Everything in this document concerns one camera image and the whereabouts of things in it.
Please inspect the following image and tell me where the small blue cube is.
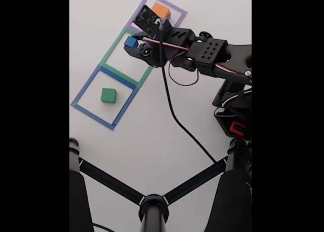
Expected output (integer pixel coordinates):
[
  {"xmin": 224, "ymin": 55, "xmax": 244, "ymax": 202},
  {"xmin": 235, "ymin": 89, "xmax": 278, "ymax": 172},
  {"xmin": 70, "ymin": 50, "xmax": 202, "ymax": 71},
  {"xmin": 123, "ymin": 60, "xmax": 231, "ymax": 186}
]
[{"xmin": 124, "ymin": 36, "xmax": 139, "ymax": 49}]

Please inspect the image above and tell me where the orange block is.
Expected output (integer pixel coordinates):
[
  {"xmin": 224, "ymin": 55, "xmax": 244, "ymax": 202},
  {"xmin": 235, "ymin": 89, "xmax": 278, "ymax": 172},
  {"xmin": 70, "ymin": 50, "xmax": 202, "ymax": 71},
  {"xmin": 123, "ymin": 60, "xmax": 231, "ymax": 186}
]
[{"xmin": 151, "ymin": 2, "xmax": 170, "ymax": 20}]

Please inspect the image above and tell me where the green cube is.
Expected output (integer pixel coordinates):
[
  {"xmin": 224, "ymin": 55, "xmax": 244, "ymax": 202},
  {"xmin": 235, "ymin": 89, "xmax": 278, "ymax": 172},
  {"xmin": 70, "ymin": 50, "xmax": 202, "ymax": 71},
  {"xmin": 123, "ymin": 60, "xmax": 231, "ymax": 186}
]
[{"xmin": 100, "ymin": 88, "xmax": 117, "ymax": 103}]

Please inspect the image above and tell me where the red table clamp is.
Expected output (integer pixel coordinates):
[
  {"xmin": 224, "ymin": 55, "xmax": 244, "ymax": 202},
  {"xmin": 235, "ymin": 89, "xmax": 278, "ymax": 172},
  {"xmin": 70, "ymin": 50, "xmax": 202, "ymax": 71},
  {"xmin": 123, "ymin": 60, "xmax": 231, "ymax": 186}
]
[{"xmin": 229, "ymin": 121, "xmax": 248, "ymax": 137}]

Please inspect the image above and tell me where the white red servo wire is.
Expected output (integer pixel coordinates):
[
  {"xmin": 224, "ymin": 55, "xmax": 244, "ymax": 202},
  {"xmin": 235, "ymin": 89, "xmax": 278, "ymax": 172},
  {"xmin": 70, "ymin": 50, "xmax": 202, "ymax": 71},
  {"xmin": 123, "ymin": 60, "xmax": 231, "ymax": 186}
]
[{"xmin": 141, "ymin": 18, "xmax": 252, "ymax": 116}]

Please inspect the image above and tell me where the green square frame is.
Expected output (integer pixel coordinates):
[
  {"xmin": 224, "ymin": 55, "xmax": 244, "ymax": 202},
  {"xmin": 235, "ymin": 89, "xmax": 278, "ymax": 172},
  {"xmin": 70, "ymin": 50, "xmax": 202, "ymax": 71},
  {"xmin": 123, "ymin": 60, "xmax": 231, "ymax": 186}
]
[{"xmin": 99, "ymin": 26, "xmax": 154, "ymax": 88}]

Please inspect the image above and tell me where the purple square frame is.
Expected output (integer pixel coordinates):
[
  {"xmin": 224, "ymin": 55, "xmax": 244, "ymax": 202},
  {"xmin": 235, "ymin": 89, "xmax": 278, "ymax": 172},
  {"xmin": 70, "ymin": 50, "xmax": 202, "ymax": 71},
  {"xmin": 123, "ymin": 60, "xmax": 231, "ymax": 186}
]
[{"xmin": 126, "ymin": 0, "xmax": 188, "ymax": 35}]

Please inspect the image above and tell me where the thick black camera cable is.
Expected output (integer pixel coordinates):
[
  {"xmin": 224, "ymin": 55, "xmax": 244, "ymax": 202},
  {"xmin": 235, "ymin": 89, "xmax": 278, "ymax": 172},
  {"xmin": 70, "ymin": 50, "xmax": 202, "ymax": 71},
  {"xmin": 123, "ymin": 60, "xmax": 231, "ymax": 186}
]
[{"xmin": 158, "ymin": 31, "xmax": 220, "ymax": 167}]

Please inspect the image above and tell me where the blue square frame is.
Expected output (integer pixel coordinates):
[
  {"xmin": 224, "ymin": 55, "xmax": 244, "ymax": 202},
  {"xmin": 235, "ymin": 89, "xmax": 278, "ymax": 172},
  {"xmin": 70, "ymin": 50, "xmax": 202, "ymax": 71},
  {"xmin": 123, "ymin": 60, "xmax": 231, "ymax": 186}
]
[{"xmin": 70, "ymin": 64, "xmax": 139, "ymax": 131}]

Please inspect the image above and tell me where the black camera tripod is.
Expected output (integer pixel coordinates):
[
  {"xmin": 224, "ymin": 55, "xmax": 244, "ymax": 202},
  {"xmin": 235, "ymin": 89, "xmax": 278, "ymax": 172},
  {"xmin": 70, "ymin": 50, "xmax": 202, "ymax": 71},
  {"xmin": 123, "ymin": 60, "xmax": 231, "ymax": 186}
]
[{"xmin": 69, "ymin": 138, "xmax": 252, "ymax": 232}]

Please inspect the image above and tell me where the thin black cable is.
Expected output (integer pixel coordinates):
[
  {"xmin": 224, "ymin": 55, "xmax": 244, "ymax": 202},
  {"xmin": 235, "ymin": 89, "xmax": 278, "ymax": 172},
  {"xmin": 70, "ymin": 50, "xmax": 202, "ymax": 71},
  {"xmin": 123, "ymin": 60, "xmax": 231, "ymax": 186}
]
[{"xmin": 92, "ymin": 223, "xmax": 114, "ymax": 232}]

